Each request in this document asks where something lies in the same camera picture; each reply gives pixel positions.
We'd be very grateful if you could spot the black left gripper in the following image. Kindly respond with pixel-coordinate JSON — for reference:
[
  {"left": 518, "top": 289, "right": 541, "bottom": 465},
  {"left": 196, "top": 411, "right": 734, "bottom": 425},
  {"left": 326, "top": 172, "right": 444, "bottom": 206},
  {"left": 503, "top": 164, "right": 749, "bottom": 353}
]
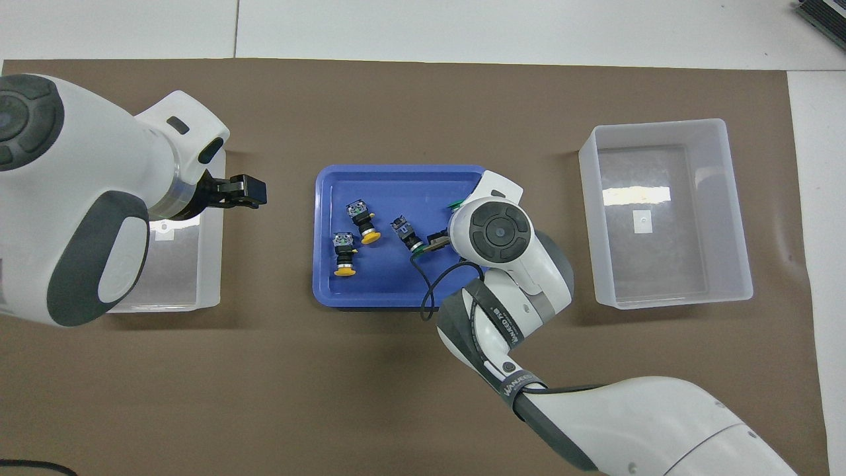
[{"left": 175, "top": 169, "right": 268, "bottom": 222}]

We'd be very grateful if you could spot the yellow push button switch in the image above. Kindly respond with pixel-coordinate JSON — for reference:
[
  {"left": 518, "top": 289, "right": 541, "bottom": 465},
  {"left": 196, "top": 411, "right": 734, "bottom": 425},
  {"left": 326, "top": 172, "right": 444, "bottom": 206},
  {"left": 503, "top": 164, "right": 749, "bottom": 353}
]
[
  {"left": 332, "top": 231, "right": 359, "bottom": 277},
  {"left": 347, "top": 200, "right": 381, "bottom": 245}
]

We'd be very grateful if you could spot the blue plastic tray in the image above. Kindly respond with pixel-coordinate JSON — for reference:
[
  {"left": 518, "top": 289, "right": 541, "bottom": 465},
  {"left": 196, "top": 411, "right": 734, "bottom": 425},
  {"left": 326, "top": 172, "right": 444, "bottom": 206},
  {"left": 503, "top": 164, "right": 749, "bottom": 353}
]
[{"left": 312, "top": 164, "right": 495, "bottom": 311}]

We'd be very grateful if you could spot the translucent white plastic box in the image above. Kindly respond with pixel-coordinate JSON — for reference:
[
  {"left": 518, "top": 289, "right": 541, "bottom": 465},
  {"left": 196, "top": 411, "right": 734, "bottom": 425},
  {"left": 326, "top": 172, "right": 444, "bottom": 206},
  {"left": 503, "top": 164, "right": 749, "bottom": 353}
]
[
  {"left": 578, "top": 118, "right": 754, "bottom": 310},
  {"left": 106, "top": 149, "right": 227, "bottom": 315}
]

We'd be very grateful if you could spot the brown paper table mat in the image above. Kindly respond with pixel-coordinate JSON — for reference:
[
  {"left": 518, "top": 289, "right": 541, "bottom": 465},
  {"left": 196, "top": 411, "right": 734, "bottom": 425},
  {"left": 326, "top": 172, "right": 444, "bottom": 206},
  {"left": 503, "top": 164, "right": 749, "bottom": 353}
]
[{"left": 0, "top": 58, "right": 830, "bottom": 476}]

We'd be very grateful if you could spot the dark ribbed device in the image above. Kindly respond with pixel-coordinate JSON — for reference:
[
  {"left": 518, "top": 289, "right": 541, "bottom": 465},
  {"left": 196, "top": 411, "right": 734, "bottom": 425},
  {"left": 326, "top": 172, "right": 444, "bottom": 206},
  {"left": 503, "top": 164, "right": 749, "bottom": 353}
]
[{"left": 793, "top": 0, "right": 846, "bottom": 50}]

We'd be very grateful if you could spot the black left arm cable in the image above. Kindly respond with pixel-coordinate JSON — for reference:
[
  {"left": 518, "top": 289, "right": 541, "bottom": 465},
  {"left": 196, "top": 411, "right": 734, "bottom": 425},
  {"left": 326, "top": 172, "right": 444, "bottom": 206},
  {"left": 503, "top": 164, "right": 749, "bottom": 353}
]
[{"left": 0, "top": 458, "right": 79, "bottom": 476}]

